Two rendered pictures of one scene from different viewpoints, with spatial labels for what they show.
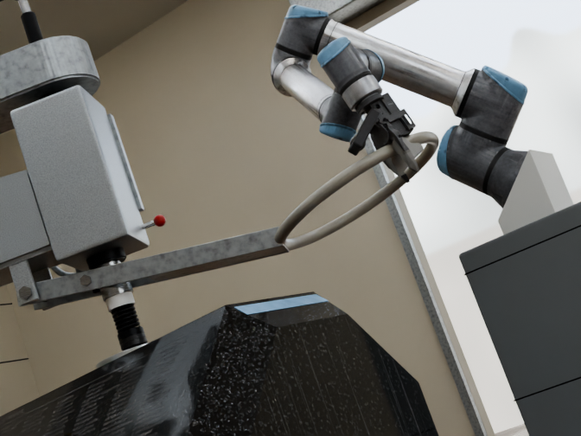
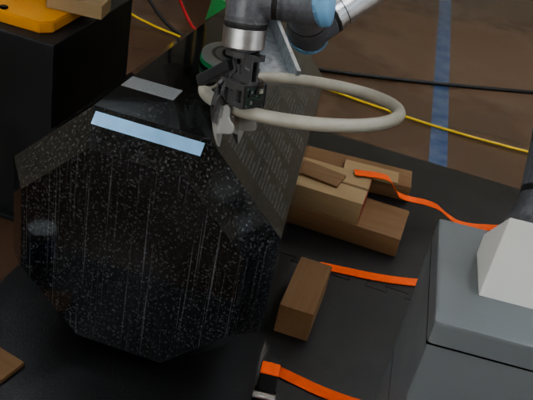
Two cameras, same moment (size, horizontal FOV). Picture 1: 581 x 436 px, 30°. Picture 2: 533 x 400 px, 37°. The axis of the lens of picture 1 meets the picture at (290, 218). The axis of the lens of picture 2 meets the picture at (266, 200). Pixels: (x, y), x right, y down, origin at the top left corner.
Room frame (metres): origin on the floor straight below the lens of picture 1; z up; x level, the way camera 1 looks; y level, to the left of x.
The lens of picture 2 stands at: (1.97, -1.77, 1.84)
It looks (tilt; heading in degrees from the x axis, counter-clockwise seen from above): 32 degrees down; 67
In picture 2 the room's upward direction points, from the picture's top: 12 degrees clockwise
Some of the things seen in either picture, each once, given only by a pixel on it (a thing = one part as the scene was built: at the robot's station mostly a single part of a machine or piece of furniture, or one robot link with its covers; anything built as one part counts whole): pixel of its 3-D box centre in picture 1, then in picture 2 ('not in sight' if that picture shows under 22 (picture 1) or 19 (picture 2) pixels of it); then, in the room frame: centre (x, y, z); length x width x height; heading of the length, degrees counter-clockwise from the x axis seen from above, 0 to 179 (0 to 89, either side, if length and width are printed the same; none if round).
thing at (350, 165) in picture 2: not in sight; (370, 171); (3.62, 0.99, 0.10); 0.25 x 0.10 x 0.01; 151
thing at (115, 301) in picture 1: (120, 301); not in sight; (2.72, 0.48, 1.00); 0.07 x 0.07 x 0.04
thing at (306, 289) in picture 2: not in sight; (304, 297); (3.02, 0.21, 0.07); 0.30 x 0.12 x 0.12; 57
